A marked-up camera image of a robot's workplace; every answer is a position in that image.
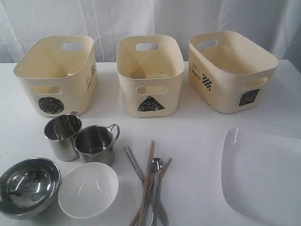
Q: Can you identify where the white square plate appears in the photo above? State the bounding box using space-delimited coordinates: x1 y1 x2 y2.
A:
221 128 301 226

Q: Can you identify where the cream bin square mark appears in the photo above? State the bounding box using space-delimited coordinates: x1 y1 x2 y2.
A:
189 31 279 113

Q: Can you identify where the cream bin circle mark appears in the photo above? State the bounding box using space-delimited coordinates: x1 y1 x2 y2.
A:
14 35 98 117

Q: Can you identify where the wooden chopstick long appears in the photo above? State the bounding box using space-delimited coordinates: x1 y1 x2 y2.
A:
137 140 155 226

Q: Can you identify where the steel mug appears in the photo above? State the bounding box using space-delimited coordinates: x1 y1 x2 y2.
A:
73 124 120 166
44 111 82 161

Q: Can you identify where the stainless steel bowl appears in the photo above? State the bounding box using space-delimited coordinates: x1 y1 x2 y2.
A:
0 158 62 220

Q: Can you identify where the wooden chopstick short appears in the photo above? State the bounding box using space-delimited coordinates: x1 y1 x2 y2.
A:
130 158 172 226

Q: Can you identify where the steel table knife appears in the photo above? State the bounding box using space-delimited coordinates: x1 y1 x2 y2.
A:
124 145 169 226

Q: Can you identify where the white ceramic bowl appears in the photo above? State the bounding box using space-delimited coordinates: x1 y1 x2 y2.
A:
58 162 119 219

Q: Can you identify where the cream bin triangle mark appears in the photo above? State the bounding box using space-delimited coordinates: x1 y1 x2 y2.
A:
117 35 185 117

